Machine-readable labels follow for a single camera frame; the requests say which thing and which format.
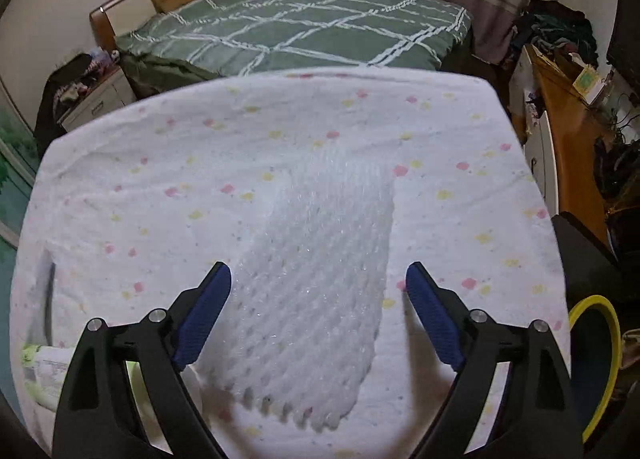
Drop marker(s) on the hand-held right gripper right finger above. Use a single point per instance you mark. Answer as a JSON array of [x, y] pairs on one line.
[[432, 319]]

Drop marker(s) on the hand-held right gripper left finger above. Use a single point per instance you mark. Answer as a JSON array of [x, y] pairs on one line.
[[202, 319]]

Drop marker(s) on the white foam net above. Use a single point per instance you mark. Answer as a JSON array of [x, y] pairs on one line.
[[310, 289]]

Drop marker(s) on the yellow-rimmed dark waste bin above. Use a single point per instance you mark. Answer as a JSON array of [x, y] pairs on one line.
[[614, 349]]

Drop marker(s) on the white spotted tablecloth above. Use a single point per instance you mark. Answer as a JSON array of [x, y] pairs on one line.
[[150, 189]]

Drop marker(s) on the green and white packet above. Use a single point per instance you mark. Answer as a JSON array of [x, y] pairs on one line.
[[45, 369]]

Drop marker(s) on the wooden desk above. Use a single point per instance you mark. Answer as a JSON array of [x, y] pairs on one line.
[[570, 139]]

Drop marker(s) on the teal sliding wardrobe door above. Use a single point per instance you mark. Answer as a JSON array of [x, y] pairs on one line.
[[12, 174]]

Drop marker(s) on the white nightstand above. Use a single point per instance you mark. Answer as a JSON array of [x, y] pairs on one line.
[[100, 99]]

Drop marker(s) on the dark clothes heap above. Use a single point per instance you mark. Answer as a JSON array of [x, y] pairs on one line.
[[55, 89]]

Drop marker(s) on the small cardboard box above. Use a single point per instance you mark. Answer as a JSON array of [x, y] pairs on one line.
[[587, 81]]

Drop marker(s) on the wooden bed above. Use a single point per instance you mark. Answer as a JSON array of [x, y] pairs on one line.
[[102, 29]]

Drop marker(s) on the green checked blanket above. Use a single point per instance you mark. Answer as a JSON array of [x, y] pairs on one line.
[[300, 24]]

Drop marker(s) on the pile of dark clothes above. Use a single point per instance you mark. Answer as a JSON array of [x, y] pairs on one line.
[[555, 21]]

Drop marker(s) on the black monitor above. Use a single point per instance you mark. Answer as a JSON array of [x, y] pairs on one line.
[[625, 34]]

